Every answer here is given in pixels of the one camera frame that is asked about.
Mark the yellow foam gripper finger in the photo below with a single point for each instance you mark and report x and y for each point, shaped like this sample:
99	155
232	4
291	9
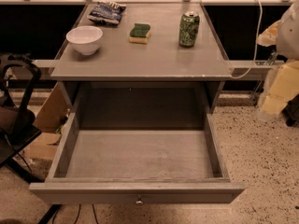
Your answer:
280	87

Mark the green soda can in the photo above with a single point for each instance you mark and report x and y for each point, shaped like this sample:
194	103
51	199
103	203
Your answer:
188	28

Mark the green and yellow sponge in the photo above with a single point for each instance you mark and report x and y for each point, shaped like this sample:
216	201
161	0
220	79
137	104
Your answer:
140	33

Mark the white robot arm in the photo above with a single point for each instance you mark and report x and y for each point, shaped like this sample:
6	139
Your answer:
284	34

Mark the grey cabinet with top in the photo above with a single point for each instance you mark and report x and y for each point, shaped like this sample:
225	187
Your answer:
159	83

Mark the round metal drawer knob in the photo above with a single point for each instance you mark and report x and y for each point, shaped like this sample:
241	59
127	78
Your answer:
139	201

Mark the open grey top drawer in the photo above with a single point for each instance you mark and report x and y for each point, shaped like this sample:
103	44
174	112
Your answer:
116	164

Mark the blue chip bag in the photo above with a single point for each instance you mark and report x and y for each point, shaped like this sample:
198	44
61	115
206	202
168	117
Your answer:
107	13

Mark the white ceramic bowl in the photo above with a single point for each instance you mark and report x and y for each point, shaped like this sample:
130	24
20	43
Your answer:
85	39

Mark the cardboard box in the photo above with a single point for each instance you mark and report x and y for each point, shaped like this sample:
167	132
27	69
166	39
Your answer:
49	120

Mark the black chair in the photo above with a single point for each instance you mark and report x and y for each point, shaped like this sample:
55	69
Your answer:
16	122

